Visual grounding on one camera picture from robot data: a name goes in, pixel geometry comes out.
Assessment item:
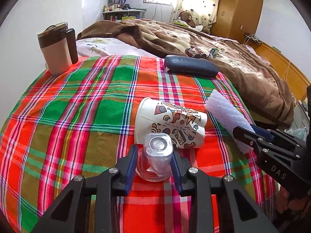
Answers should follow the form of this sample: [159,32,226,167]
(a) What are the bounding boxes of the printed white paper cup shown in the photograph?
[134,97,208,149]

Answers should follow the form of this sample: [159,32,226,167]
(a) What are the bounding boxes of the spotted yellow curtain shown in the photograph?
[171,0,221,27]

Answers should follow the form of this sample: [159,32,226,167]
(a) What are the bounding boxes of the white shelf desk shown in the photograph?
[102,8,147,22]

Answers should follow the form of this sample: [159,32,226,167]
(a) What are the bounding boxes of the brown fleece blanket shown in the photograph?
[76,19,295,128]

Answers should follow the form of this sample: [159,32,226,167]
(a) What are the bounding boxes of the dark blue glasses case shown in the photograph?
[164,55,219,78]

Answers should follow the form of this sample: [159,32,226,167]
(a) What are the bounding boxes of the red green plaid tablecloth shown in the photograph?
[0,55,277,233]

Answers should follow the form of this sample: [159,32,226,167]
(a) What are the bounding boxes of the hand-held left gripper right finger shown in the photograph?
[170,146,277,233]

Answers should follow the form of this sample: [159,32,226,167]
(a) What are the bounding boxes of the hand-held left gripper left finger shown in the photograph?
[31,144,139,233]

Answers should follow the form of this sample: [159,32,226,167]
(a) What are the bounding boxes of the clear plastic bottle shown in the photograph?
[135,133,174,182]

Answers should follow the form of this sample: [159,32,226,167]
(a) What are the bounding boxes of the wooden headboard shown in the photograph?
[250,41,311,102]

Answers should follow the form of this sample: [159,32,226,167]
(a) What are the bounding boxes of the beige brown thermos mug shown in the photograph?
[37,22,79,76]

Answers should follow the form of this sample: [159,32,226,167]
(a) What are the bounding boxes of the row of small bottles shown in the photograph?
[103,0,129,12]

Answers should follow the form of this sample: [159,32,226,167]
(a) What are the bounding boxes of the white floral bedsheet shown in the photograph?
[76,37,161,59]

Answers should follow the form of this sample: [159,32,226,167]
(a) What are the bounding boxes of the dark snack packets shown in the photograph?
[185,47,208,59]

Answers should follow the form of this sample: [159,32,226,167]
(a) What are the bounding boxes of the brown teddy bear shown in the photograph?
[178,11,197,27]

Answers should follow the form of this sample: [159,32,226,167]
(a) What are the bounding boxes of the white foam sheet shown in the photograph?
[204,90,255,154]

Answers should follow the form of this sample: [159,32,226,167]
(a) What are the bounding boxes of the cables and charger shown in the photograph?
[244,31,261,44]

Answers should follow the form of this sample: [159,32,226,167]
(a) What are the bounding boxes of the white green plastic bag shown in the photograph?
[285,127,308,141]

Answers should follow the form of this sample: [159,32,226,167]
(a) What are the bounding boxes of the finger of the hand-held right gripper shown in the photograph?
[233,126,270,153]
[251,125,276,142]

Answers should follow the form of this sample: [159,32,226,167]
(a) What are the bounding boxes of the wooden wardrobe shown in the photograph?
[210,0,265,44]

